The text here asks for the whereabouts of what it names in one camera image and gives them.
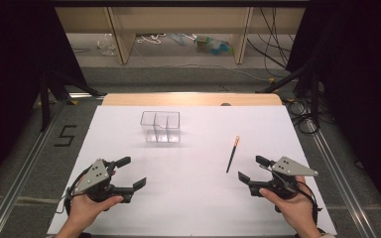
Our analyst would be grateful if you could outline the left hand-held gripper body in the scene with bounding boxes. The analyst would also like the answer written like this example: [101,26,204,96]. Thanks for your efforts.
[73,159,134,203]

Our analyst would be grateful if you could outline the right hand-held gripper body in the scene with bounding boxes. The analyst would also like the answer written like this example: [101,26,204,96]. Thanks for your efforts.
[248,156,319,200]

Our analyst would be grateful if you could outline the black pencil with orange end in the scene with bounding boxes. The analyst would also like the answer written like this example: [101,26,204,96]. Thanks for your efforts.
[225,135,241,174]

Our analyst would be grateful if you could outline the clear plastic divided organizer box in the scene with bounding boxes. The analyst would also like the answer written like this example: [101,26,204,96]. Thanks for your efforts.
[140,110,182,144]

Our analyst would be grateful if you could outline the person's left hand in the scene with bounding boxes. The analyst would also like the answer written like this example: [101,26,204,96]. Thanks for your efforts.
[66,192,125,230]

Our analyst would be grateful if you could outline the person's right hand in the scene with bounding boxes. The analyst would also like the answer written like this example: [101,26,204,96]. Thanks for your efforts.
[258,175,319,234]

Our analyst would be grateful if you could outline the white paper sheet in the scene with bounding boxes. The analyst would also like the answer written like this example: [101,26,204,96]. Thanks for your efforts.
[47,104,338,237]

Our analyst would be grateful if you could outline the black metal stand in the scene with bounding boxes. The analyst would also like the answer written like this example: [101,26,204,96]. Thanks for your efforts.
[255,61,322,129]
[39,69,106,133]

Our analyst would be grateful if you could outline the light wooden table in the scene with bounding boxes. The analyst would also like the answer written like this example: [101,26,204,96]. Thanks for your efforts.
[101,92,283,107]

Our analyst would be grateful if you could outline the black curtain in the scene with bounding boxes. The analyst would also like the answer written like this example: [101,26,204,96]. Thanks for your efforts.
[286,0,381,226]
[0,0,88,196]

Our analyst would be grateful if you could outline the colourful plastic bag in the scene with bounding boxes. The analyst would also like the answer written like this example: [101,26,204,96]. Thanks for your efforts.
[193,35,235,57]

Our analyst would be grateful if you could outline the right hand-held gripper black cable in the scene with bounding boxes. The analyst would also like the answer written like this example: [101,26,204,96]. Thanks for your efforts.
[274,179,322,226]

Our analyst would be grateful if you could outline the black cable coil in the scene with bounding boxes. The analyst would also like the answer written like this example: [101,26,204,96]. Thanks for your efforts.
[283,97,321,135]

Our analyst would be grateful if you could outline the metal floor rail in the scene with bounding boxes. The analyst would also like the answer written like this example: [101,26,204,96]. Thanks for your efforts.
[0,98,67,238]
[306,118,379,238]

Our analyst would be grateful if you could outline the hanging black cables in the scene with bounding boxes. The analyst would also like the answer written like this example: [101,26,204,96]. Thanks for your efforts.
[246,6,296,79]

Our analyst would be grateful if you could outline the coiled white cord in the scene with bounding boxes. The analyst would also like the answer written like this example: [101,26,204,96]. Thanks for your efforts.
[135,32,167,45]

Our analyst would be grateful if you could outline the light wooden shelf frame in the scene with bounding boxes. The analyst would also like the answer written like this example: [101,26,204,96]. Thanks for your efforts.
[55,6,307,65]

